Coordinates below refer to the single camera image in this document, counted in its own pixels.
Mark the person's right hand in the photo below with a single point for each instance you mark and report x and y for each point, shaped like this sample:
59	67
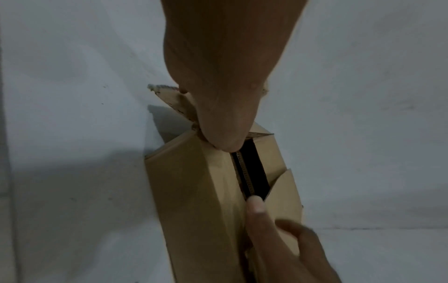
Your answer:
290	254

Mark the person's left hand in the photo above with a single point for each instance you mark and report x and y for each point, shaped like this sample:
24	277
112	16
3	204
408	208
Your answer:
227	69

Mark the green-lined brown cardboard box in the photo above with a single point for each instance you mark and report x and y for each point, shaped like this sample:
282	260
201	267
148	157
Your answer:
189	193

